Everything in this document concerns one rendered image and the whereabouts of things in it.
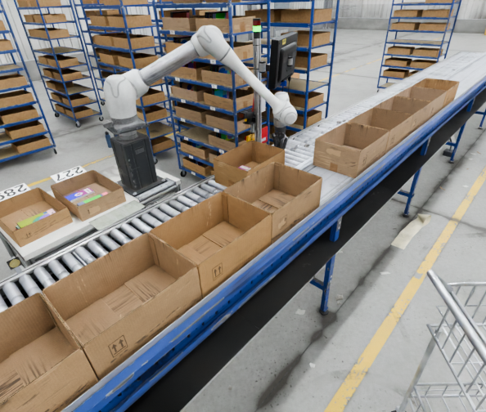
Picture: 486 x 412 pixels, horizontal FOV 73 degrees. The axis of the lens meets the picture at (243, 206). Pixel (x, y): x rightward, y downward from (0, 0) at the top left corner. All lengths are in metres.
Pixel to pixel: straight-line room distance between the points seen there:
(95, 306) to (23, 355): 0.24
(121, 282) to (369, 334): 1.55
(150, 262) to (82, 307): 0.29
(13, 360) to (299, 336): 1.51
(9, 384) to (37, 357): 0.09
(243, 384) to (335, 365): 0.53
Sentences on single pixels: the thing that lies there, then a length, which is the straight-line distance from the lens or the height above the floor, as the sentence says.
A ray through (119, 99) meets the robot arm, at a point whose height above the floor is 1.33.
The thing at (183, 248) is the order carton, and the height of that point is 0.89.
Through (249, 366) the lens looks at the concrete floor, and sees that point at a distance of 2.09.
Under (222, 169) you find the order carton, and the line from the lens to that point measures 2.07.
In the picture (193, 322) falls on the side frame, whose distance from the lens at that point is 1.13.
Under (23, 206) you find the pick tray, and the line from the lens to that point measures 2.37.
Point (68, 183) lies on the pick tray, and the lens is 2.37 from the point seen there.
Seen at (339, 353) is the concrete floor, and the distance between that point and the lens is 2.18.
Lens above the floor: 1.80
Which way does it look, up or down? 33 degrees down
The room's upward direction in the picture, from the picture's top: 3 degrees counter-clockwise
